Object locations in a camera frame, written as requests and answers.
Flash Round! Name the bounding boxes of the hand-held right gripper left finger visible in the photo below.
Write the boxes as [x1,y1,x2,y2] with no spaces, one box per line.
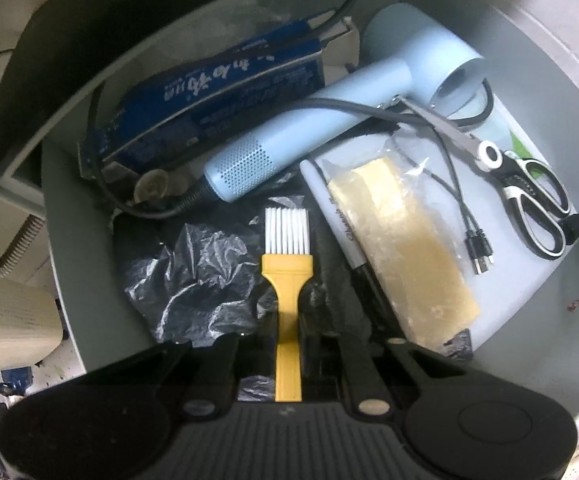
[87,333,244,412]

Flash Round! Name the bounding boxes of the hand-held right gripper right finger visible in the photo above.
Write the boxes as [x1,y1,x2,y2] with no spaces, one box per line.
[338,334,471,414]

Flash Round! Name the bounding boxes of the yellow silicone pastry brush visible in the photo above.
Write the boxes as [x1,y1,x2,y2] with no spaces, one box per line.
[261,207,311,389]

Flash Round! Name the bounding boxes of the grey drawer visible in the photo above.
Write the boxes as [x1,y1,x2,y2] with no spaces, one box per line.
[40,0,579,426]

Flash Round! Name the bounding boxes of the black plastic bag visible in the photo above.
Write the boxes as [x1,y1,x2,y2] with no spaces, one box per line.
[112,170,473,401]

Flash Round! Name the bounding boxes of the wrapped yellowish tape roll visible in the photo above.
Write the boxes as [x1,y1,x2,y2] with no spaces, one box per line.
[314,135,483,353]

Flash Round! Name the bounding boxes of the grey marker pen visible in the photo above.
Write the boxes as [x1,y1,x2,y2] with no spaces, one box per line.
[299,159,400,326]

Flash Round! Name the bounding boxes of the brownish round cap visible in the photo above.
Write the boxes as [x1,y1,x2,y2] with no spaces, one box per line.
[134,169,195,206]

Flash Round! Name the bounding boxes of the beige fabric object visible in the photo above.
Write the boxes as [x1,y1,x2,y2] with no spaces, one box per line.
[0,280,65,373]

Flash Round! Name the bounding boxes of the black and white scissors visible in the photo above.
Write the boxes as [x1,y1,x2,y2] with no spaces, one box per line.
[379,99,573,261]

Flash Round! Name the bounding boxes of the blue printed box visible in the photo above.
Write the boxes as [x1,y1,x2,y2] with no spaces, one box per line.
[77,7,353,181]

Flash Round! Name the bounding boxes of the light blue hair dryer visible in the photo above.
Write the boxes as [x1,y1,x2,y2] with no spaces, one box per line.
[204,3,487,204]

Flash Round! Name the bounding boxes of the black cabinet top panel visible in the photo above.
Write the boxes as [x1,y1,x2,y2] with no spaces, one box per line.
[0,0,355,198]

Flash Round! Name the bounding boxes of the black multi-head charging cable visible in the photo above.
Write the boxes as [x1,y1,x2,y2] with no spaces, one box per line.
[419,110,496,277]

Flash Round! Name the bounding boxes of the grey flexible hose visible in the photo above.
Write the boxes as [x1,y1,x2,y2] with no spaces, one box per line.
[0,215,45,283]

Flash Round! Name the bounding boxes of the black hair dryer cord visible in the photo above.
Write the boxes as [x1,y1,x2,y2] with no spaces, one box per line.
[90,0,495,218]

